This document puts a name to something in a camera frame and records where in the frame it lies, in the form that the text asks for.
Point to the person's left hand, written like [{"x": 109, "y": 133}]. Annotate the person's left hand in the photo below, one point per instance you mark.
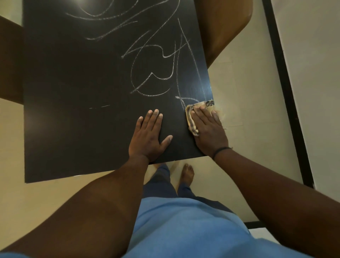
[{"x": 146, "y": 141}]

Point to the person's right hand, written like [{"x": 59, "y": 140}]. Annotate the person's right hand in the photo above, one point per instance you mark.
[{"x": 211, "y": 135}]

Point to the striped fringed cloth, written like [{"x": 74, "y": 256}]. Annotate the striped fringed cloth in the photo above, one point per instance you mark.
[{"x": 189, "y": 119}]

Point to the tan moulded chair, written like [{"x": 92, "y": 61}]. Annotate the tan moulded chair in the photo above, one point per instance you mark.
[
  {"x": 10, "y": 61},
  {"x": 223, "y": 24}
]

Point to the person's left forearm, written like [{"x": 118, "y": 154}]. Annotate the person's left forearm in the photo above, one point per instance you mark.
[{"x": 85, "y": 210}]

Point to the person's right forearm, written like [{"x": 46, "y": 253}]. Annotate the person's right forearm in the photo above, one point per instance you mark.
[{"x": 284, "y": 199}]

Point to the person's dark trousers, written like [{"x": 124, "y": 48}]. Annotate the person's dark trousers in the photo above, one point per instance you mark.
[{"x": 159, "y": 183}]

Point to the person's right foot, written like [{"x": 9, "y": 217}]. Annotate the person's right foot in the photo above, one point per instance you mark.
[{"x": 187, "y": 174}]

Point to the person's blue shirt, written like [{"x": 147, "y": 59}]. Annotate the person's blue shirt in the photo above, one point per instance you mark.
[{"x": 191, "y": 231}]

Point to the black wristband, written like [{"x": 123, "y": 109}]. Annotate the black wristband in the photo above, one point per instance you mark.
[{"x": 220, "y": 149}]

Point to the black chalk-marked table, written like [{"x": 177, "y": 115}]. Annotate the black chalk-marked table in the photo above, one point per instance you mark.
[{"x": 66, "y": 93}]

